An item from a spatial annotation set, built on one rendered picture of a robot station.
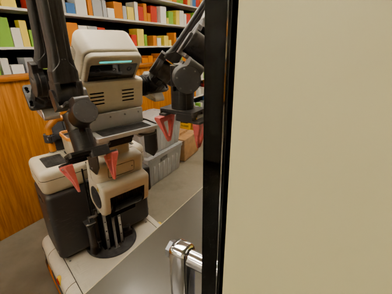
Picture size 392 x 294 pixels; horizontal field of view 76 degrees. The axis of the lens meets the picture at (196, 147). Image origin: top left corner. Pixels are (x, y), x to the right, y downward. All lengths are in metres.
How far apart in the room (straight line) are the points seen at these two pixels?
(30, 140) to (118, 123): 1.30
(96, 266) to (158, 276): 1.01
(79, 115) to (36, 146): 1.65
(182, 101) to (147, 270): 0.37
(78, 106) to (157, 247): 0.37
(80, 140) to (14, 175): 1.59
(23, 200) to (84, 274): 1.05
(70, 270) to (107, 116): 0.87
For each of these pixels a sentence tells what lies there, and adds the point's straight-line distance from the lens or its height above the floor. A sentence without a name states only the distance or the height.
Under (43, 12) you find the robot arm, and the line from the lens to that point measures 0.73.
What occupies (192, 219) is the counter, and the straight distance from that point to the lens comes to 0.64.
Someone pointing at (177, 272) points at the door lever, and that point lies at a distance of 0.20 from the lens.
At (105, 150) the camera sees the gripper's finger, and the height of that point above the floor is 1.08.
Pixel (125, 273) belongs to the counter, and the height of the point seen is 0.94.
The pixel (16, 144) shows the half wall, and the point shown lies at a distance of 2.22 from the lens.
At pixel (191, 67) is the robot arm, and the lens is 0.53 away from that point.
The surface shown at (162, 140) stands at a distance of 2.56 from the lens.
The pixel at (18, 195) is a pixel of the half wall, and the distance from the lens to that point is 2.34.
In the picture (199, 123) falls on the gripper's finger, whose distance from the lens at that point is 0.59.
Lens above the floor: 1.34
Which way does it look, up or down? 22 degrees down
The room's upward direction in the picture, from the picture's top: straight up
